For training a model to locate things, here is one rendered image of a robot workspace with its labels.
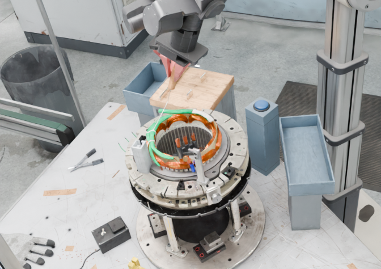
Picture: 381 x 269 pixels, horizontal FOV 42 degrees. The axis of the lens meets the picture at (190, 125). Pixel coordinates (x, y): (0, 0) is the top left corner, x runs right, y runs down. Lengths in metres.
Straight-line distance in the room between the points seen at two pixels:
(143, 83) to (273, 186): 0.55
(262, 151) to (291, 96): 1.62
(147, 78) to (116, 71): 1.95
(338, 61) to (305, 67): 2.02
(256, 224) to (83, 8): 2.55
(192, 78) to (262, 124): 0.28
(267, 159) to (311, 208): 0.25
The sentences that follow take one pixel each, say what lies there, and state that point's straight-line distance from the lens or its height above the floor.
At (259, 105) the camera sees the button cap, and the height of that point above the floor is 1.04.
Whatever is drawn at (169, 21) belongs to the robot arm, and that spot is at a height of 1.51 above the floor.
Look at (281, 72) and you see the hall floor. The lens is 3.37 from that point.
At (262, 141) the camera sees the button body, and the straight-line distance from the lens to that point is 1.51.
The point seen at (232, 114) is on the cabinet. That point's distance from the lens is 1.62.
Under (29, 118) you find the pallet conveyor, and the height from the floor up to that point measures 0.76.
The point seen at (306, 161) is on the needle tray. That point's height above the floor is 1.03.
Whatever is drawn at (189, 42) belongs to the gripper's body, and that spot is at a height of 1.44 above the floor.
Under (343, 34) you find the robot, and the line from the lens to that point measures 1.34.
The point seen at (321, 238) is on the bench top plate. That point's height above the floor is 0.78.
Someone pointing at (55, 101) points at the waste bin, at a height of 0.38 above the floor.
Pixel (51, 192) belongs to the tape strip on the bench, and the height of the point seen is 0.78.
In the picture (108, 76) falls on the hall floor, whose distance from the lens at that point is 3.61.
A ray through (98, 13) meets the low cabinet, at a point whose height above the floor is 0.37.
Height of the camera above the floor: 1.98
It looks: 41 degrees down
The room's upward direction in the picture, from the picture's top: 11 degrees counter-clockwise
